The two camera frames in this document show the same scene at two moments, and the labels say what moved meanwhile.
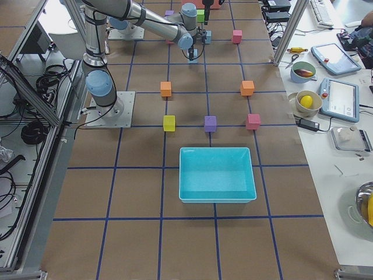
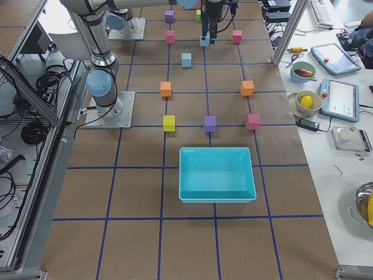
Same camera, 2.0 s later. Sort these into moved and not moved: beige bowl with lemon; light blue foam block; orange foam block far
Moved: light blue foam block
Not moved: beige bowl with lemon; orange foam block far
